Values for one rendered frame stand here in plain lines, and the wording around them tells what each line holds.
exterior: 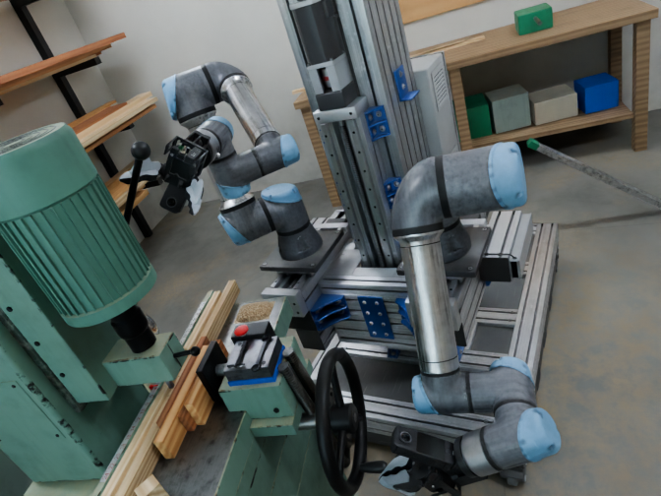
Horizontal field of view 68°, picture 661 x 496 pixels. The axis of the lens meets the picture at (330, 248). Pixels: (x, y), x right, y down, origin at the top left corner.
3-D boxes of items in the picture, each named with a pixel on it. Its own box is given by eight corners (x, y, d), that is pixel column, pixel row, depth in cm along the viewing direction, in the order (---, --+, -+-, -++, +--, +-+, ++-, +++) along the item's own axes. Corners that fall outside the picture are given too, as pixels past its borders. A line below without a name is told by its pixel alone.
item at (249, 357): (275, 382, 94) (265, 361, 91) (224, 387, 97) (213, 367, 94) (290, 335, 104) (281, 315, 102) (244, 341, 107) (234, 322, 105)
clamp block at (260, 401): (294, 418, 97) (278, 387, 92) (233, 422, 100) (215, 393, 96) (308, 363, 109) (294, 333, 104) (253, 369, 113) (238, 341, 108)
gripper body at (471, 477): (436, 504, 92) (490, 489, 86) (405, 482, 90) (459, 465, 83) (436, 465, 99) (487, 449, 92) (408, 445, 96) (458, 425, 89)
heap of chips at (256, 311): (269, 319, 122) (266, 313, 121) (233, 324, 125) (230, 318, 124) (275, 301, 128) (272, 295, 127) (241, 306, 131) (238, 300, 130)
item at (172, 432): (174, 459, 93) (162, 441, 91) (165, 459, 94) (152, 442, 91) (219, 360, 114) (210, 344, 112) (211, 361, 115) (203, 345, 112)
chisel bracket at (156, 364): (178, 386, 97) (158, 355, 93) (120, 392, 101) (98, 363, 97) (193, 358, 103) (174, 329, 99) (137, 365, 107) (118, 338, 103)
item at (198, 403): (205, 424, 98) (192, 403, 95) (197, 425, 99) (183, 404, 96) (230, 364, 112) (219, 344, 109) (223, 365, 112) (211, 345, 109)
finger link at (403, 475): (393, 507, 97) (430, 496, 92) (373, 492, 96) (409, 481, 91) (394, 491, 100) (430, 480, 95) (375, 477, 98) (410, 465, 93)
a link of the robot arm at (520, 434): (559, 417, 84) (569, 464, 77) (503, 436, 90) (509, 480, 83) (532, 393, 82) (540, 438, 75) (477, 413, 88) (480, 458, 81)
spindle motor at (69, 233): (130, 323, 81) (17, 152, 66) (47, 336, 86) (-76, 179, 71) (173, 263, 96) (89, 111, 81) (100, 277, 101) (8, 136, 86)
